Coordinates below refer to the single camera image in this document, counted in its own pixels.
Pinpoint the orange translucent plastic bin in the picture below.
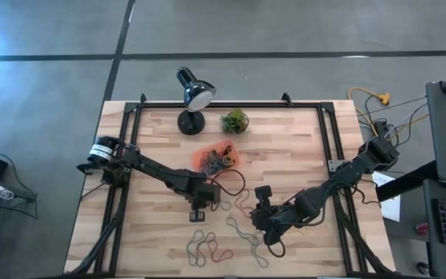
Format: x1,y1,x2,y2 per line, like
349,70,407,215
190,139,242,178

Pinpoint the black desk lamp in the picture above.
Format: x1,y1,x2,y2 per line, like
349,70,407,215
175,66,218,136

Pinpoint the black left camera cable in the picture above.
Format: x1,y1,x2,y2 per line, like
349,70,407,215
206,168,247,198

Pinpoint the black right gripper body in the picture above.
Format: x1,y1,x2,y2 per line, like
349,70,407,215
249,201,297,234

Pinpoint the spiky green potted plant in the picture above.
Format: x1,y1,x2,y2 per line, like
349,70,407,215
219,108,250,135

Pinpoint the black power adapter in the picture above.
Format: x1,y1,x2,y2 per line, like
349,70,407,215
373,119,389,137

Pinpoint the yellow extension cord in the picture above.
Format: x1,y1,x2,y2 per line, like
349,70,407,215
347,87,392,129

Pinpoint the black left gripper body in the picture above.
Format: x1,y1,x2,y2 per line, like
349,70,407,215
174,170,222,212

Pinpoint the white paper sheet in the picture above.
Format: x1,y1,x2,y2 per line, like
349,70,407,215
371,170,402,223

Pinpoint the dark purple rubber band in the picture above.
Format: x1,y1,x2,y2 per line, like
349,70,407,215
194,231,219,268

